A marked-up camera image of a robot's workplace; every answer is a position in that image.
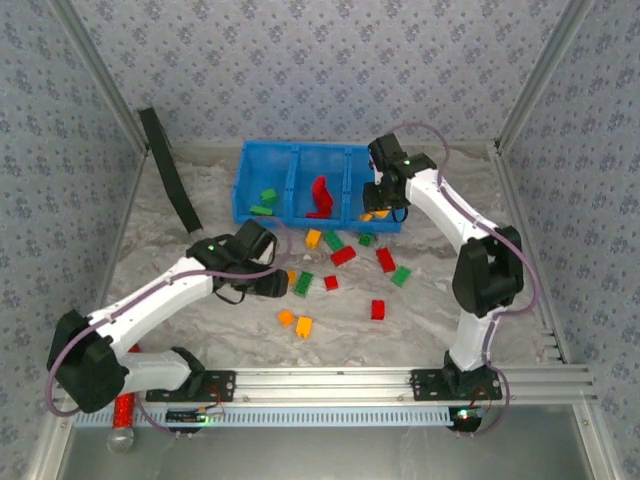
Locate small circuit board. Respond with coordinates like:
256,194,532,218
166,408,210,425
449,406,482,431

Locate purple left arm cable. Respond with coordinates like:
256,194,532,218
45,215,294,435

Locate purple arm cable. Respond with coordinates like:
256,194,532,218
394,121,544,437
45,215,294,435

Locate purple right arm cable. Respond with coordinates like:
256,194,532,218
394,121,544,437

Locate black strap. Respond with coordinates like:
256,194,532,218
137,105,204,236

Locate aluminium side rail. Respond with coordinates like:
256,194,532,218
82,147,151,321
490,142,571,365

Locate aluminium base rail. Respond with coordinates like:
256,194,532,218
52,365,600,407

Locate aluminium frame post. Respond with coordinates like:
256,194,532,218
492,0,599,154
47,0,152,152

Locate slotted white cable duct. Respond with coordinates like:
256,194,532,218
74,405,454,427

